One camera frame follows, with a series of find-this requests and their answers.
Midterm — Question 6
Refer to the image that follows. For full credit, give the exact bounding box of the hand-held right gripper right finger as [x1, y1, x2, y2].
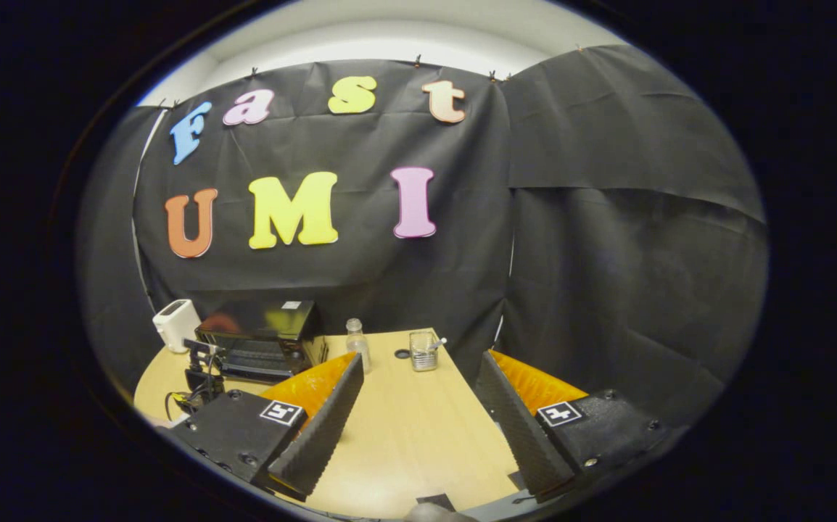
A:
[474, 349, 669, 505]

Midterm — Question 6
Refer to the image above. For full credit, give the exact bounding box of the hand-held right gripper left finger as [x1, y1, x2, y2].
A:
[165, 352, 365, 501]

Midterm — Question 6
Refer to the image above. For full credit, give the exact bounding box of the black electric oven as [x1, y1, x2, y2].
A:
[194, 299, 329, 385]

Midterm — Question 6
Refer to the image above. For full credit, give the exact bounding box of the white toaster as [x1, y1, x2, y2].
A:
[152, 299, 202, 355]

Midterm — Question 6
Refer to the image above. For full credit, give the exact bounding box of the clear glass bottle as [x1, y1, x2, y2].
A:
[346, 318, 372, 375]

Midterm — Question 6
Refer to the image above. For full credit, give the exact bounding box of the clear glass cup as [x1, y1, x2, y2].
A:
[409, 330, 440, 373]

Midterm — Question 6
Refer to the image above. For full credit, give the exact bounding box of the black backdrop cloth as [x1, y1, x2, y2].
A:
[76, 43, 769, 428]

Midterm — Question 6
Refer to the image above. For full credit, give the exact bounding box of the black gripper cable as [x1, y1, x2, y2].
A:
[165, 388, 209, 423]

